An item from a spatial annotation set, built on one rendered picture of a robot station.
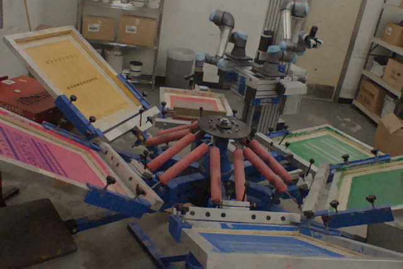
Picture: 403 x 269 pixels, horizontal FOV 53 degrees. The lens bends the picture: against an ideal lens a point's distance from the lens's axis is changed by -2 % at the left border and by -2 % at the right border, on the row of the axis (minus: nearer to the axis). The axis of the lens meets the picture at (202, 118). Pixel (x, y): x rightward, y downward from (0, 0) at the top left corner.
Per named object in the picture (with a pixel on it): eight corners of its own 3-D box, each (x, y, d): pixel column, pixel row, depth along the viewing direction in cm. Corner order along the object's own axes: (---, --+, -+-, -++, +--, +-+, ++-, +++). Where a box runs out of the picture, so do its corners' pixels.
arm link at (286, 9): (281, -6, 339) (283, 46, 323) (293, -4, 341) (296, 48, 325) (276, 2, 350) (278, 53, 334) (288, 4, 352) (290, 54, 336)
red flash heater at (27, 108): (-33, 103, 270) (-34, 85, 265) (19, 86, 310) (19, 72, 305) (36, 129, 251) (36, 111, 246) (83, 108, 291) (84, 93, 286)
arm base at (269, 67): (270, 68, 376) (272, 58, 372) (281, 74, 364) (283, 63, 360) (257, 68, 368) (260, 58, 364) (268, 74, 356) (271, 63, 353)
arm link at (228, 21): (240, 16, 361) (223, 68, 363) (229, 13, 365) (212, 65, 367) (237, 12, 350) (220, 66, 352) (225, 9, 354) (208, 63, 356)
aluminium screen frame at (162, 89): (159, 91, 365) (159, 86, 363) (223, 97, 374) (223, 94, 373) (160, 128, 293) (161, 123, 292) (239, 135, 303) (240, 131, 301)
